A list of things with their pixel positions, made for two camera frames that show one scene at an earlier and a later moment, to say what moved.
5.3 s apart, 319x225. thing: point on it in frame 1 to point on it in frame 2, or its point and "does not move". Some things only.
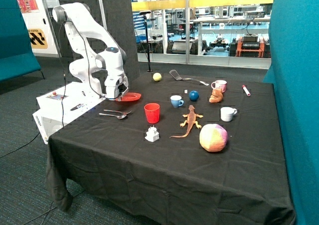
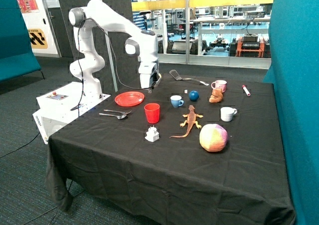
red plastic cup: x=152 y=111 does not move
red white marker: x=248 y=94 does not move
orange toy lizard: x=191 y=120 does not move
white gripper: x=116 y=86 to x=149 y=75
